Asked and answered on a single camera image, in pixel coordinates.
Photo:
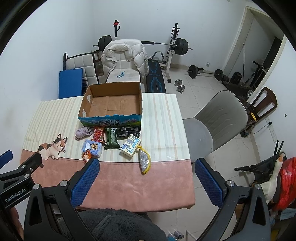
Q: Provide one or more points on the goose plush toy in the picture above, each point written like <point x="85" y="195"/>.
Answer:
<point x="269" y="187"/>

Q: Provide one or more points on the blue tissue pack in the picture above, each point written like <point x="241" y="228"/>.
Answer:
<point x="94" y="147"/>

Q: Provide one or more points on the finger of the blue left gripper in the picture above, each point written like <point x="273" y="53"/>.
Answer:
<point x="5" y="158"/>

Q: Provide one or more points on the blue board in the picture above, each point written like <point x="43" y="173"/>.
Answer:
<point x="70" y="83"/>

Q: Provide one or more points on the chrome dumbbell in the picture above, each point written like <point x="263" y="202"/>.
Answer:
<point x="178" y="82"/>
<point x="181" y="88"/>

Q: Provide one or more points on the black snack bag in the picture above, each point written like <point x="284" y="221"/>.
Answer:
<point x="125" y="132"/>

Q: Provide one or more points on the floor barbell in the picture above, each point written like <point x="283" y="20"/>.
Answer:
<point x="193" y="71"/>

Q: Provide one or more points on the yellow silver scrubber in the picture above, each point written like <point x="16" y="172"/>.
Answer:
<point x="144" y="160"/>

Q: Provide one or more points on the orange snack bag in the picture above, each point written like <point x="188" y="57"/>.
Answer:
<point x="86" y="156"/>

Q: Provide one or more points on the white puffer jacket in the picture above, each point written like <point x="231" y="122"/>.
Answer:
<point x="125" y="53"/>

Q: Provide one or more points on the barbell on rack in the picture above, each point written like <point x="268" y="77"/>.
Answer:
<point x="177" y="46"/>

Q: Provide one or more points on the purple cloth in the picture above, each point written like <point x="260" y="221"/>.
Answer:
<point x="83" y="132"/>

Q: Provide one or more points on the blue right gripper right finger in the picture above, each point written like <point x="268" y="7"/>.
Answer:
<point x="212" y="182"/>

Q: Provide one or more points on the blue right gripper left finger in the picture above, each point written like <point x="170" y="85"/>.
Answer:
<point x="82" y="181"/>

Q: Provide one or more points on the grey chair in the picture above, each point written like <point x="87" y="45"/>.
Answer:
<point x="218" y="122"/>

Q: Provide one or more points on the black fleece clothing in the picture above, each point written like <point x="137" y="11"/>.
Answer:
<point x="111" y="224"/>

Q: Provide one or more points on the cardboard box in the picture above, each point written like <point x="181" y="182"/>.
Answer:
<point x="112" y="105"/>

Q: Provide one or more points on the red plastic bag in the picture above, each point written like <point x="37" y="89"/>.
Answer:
<point x="288" y="183"/>

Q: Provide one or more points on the green snack bag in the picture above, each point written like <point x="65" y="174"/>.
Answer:
<point x="111" y="141"/>

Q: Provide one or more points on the white padded chair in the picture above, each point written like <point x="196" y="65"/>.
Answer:
<point x="124" y="71"/>

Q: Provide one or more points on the white tufted chair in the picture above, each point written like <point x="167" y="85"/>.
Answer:
<point x="86" y="62"/>

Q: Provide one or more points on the blue packet on chair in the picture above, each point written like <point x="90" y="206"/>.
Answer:
<point x="121" y="75"/>

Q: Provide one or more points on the red snack bag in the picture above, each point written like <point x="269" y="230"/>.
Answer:
<point x="98" y="134"/>

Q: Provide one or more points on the weight bench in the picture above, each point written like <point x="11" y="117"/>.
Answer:
<point x="155" y="81"/>

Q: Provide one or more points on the blue white tissue box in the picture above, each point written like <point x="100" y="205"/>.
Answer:
<point x="130" y="146"/>

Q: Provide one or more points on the brown wooden chair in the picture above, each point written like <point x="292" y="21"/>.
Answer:
<point x="262" y="106"/>

